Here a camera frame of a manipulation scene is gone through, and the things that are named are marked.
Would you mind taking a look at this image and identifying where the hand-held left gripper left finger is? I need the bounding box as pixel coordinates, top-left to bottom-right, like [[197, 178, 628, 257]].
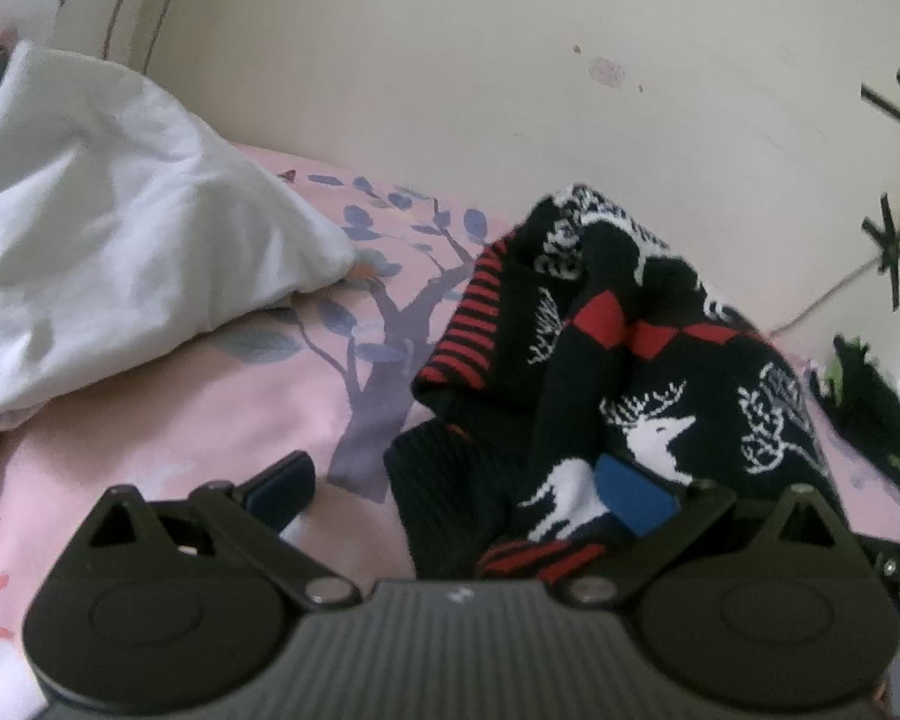
[[75, 450, 362, 610]]

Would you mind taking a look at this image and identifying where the grey wall cable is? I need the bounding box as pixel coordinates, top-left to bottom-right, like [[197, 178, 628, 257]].
[[766, 244, 900, 338]]

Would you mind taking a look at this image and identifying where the black red deer-print sweater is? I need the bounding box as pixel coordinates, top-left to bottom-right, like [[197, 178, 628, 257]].
[[382, 184, 848, 586]]

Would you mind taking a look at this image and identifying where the white pillow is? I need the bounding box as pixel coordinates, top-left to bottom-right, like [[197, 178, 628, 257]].
[[0, 41, 357, 432]]

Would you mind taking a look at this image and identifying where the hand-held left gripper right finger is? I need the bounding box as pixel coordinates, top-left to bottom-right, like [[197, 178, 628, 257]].
[[559, 453, 865, 610]]

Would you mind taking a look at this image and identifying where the grey hanging cable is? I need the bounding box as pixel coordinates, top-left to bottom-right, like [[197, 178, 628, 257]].
[[99, 0, 147, 62], [141, 0, 190, 74]]

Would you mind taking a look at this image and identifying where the black folded garment green label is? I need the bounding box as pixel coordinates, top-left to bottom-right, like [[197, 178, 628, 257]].
[[808, 334, 900, 494]]

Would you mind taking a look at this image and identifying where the pink tree-print bed sheet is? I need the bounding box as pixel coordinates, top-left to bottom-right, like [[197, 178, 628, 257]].
[[0, 141, 900, 720]]

